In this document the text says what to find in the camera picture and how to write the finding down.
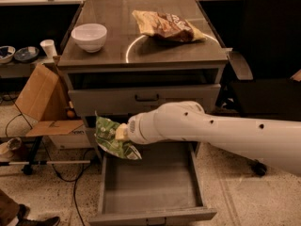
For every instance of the white paper cup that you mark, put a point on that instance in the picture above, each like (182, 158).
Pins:
(48, 47)

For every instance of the open cardboard box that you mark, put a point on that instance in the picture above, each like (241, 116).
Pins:
(45, 100)

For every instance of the bottom grey drawer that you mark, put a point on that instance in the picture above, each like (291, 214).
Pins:
(161, 189)

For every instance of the black office chair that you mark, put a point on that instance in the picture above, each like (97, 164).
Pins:
(264, 63)

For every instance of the small tape roll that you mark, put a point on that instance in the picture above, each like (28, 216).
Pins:
(14, 144)

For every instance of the grey drawer cabinet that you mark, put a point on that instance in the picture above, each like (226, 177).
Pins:
(130, 59)

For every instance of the orange ball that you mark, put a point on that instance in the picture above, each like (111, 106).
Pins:
(70, 114)

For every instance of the brown yellow chip bag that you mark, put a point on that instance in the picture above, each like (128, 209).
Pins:
(166, 26)

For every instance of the black shoe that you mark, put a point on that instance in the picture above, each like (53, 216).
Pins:
(23, 221)

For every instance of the white ceramic bowl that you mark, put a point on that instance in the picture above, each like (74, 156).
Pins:
(89, 37)

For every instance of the white blue bowl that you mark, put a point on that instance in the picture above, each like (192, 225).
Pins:
(6, 54)

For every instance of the white metal rod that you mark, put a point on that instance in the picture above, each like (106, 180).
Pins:
(43, 162)

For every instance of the top grey drawer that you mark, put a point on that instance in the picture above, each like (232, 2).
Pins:
(123, 101)

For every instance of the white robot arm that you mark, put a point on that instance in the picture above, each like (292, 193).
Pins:
(274, 143)

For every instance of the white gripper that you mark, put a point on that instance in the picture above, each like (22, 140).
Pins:
(134, 130)

